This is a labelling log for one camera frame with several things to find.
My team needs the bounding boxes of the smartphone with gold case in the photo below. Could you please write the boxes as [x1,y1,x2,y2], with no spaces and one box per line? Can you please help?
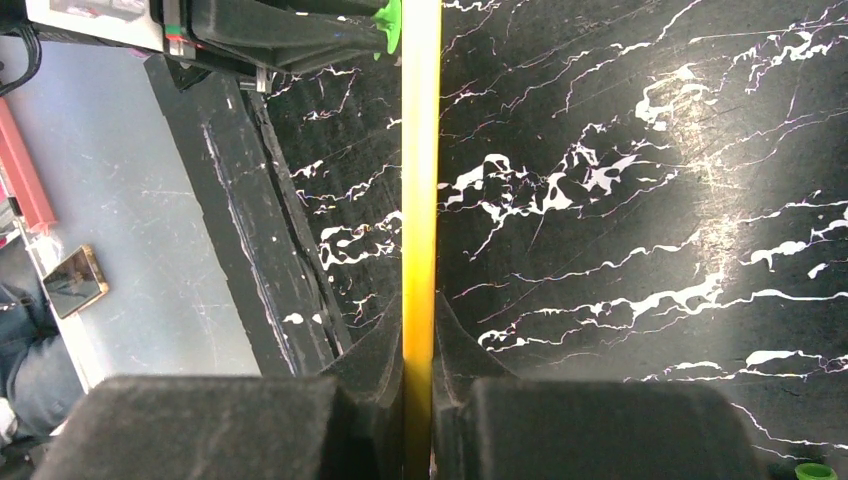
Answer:
[42,245,109,319]

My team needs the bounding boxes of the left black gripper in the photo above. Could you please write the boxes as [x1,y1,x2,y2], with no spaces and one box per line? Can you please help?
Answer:
[148,0,388,93]

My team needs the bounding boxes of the yellow-framed whiteboard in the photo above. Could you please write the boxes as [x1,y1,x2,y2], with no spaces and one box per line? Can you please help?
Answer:
[401,1,442,479]

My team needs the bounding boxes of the green bone-shaped eraser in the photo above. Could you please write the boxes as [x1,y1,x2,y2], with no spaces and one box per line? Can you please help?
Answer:
[371,0,402,55]

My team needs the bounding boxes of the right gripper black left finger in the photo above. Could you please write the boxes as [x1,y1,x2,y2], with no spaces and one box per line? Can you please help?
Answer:
[34,300,403,479]

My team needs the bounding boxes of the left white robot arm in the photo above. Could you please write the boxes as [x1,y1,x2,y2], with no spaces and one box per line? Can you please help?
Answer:
[1,0,402,93]

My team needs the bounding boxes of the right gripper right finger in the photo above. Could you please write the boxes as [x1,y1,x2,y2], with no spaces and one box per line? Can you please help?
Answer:
[432,296,766,479]

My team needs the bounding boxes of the red bar object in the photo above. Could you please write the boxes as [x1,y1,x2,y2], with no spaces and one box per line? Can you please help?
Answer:
[1,98,57,235]

